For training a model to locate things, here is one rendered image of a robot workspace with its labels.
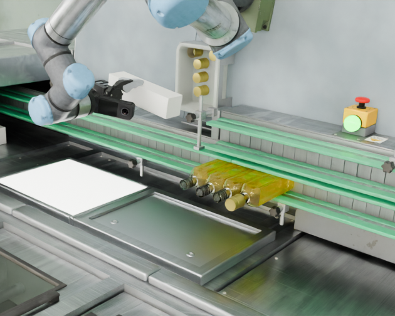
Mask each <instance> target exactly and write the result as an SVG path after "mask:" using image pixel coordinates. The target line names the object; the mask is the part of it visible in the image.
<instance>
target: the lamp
mask: <svg viewBox="0 0 395 316"><path fill-rule="evenodd" d="M361 126H362V120H361V118H360V117H359V116H358V115H350V116H348V117H347V118H345V120H344V127H345V129H346V130H348V131H349V132H354V131H356V130H359V129H360V128H361Z"/></svg>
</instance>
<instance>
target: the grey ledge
mask: <svg viewBox="0 0 395 316"><path fill-rule="evenodd" d="M294 229H297V230H299V231H303V232H305V233H308V234H311V235H314V236H317V237H319V238H323V239H325V240H328V241H331V242H334V243H337V244H339V245H342V246H346V247H348V248H352V249H354V250H357V251H360V252H363V253H366V254H368V255H371V256H375V257H377V258H380V259H383V260H386V261H389V262H391V263H395V240H394V239H391V238H388V237H385V236H382V235H379V234H376V233H372V232H370V231H366V230H364V229H360V228H357V227H355V226H351V225H348V224H345V223H341V222H339V221H336V220H333V219H329V218H326V217H323V216H320V215H318V214H314V213H310V212H308V211H304V210H302V209H298V208H296V212H295V224H294Z"/></svg>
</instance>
